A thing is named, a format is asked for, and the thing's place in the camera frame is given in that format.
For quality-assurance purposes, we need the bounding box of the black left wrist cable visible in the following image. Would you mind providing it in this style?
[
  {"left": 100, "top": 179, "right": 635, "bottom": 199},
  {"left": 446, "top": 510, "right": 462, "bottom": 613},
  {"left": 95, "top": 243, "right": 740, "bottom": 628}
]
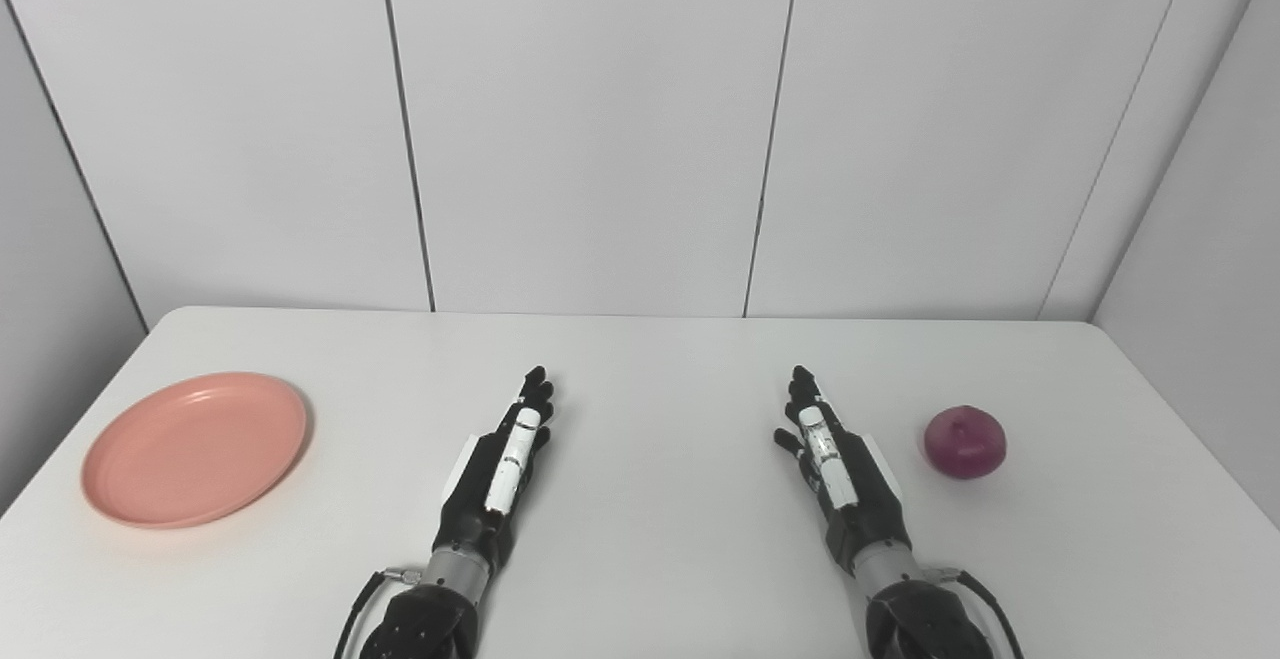
[{"left": 333, "top": 567, "right": 422, "bottom": 659}]

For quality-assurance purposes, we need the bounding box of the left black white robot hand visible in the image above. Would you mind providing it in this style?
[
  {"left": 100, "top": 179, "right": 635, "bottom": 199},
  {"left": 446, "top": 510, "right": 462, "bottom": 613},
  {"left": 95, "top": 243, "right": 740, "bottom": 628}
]
[{"left": 432, "top": 366, "right": 557, "bottom": 572}]

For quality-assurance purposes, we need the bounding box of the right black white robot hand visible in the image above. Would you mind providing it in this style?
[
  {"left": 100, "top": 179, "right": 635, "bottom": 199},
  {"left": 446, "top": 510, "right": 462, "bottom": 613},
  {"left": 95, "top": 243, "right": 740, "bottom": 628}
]
[{"left": 773, "top": 365, "right": 913, "bottom": 575}]

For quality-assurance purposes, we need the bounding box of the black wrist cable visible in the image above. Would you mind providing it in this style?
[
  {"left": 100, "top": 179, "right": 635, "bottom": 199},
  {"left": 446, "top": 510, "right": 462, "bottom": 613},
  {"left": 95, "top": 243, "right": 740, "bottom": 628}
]
[
  {"left": 925, "top": 566, "right": 1026, "bottom": 659},
  {"left": 333, "top": 567, "right": 422, "bottom": 659}
]

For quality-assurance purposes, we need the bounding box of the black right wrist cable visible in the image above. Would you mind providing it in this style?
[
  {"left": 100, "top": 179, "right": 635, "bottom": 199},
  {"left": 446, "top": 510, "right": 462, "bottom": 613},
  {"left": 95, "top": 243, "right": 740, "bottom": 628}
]
[{"left": 925, "top": 566, "right": 1026, "bottom": 659}]

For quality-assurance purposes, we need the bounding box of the purple red onion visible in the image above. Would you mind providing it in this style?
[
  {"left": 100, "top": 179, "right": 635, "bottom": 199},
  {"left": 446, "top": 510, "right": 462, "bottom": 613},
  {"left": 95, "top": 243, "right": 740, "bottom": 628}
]
[{"left": 923, "top": 405, "right": 1007, "bottom": 481}]

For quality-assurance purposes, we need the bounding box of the pink round plate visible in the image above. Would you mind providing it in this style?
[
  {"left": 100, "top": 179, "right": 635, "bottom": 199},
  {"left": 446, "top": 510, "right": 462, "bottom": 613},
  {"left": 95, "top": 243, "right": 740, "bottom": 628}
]
[{"left": 81, "top": 371, "right": 309, "bottom": 530}]

